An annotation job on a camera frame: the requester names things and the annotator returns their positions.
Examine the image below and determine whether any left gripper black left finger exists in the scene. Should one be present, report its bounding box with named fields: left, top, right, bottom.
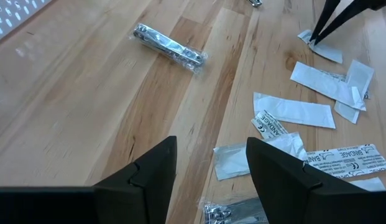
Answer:
left=93, top=136, right=178, bottom=224

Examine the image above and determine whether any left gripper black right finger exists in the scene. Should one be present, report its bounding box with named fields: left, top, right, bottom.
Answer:
left=246, top=137, right=336, bottom=224

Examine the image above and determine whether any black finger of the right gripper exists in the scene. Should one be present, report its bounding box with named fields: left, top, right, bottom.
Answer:
left=315, top=0, right=386, bottom=44
left=309, top=0, right=341, bottom=42

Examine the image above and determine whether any white perforated plastic basket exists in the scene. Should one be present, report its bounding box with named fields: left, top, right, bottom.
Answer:
left=0, top=0, right=53, bottom=44

